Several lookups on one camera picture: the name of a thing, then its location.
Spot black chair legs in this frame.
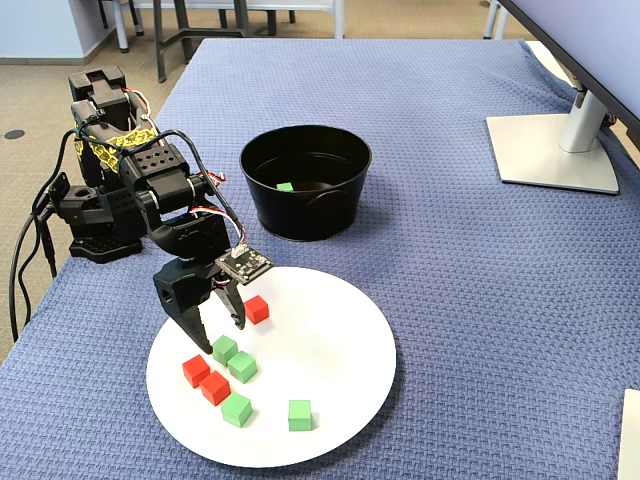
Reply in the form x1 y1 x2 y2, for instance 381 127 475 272
97 0 146 37

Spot thin black camera cable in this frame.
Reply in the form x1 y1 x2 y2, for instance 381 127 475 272
19 128 249 326

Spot black metal bucket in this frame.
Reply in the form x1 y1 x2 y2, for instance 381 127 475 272
239 124 373 242

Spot computer monitor screen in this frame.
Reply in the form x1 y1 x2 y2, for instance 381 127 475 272
494 0 640 126

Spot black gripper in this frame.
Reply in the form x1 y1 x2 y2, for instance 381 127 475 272
142 199 247 356

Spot white furniture legs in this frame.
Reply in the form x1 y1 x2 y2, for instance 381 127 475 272
482 0 509 42

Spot silver monitor stand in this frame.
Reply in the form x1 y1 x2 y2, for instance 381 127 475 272
484 74 621 196

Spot red cube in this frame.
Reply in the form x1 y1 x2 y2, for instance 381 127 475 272
181 354 212 389
243 294 271 326
200 370 232 406

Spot short black base cable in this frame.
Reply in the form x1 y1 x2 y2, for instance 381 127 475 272
38 214 59 279

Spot dark grey table frame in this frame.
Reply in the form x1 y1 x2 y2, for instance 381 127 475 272
152 0 251 85

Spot dark furniture legs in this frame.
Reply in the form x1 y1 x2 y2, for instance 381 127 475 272
218 9 297 39

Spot white flat board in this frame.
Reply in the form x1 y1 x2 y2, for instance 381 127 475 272
615 387 640 480

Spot blue woven tablecloth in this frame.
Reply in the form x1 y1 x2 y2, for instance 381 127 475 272
0 38 640 480

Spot black wrist camera board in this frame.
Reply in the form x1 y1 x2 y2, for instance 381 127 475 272
214 244 275 286

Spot white round plate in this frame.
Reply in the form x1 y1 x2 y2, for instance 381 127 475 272
145 267 398 469

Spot thick black base cable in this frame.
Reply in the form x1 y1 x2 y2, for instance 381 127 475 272
8 196 54 344

